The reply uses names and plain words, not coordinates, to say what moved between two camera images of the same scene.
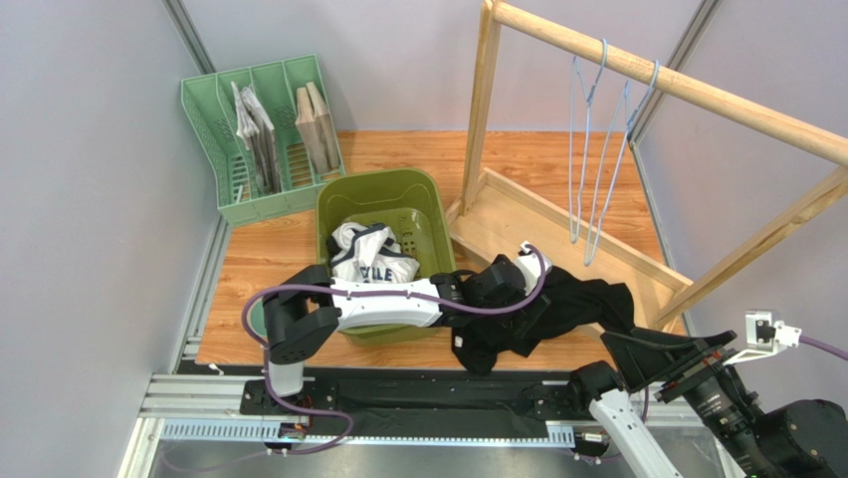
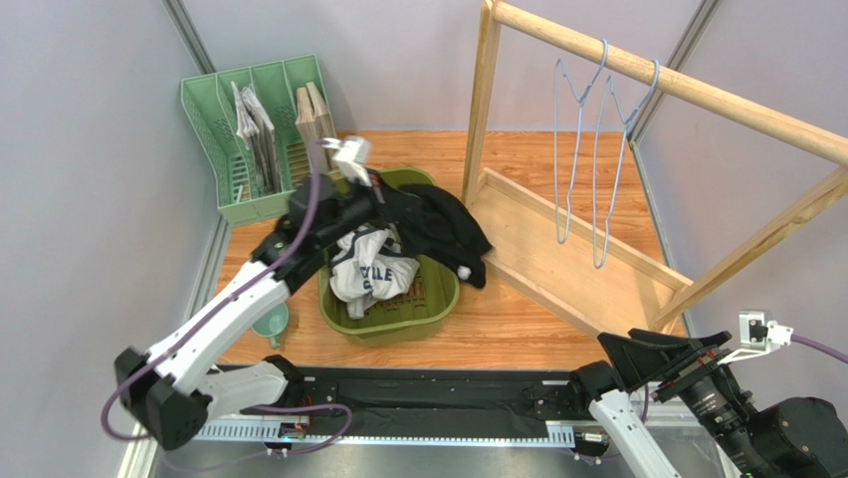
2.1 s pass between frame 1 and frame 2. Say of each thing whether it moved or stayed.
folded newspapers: stayed
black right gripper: stayed
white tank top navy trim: stayed
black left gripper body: moved
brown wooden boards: stayed
